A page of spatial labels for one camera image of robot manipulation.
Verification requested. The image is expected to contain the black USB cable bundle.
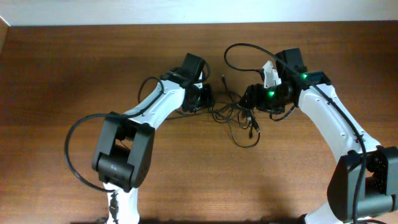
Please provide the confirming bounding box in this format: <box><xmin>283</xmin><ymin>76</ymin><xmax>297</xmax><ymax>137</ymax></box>
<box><xmin>166</xmin><ymin>74</ymin><xmax>261</xmax><ymax>149</ymax></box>

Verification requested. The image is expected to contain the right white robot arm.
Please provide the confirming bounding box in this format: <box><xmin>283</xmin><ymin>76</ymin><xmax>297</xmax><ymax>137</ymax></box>
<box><xmin>239</xmin><ymin>48</ymin><xmax>397</xmax><ymax>223</ymax></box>

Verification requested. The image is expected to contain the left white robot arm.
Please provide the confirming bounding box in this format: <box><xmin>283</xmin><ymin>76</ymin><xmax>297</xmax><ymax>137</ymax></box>
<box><xmin>92</xmin><ymin>54</ymin><xmax>214</xmax><ymax>223</ymax></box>

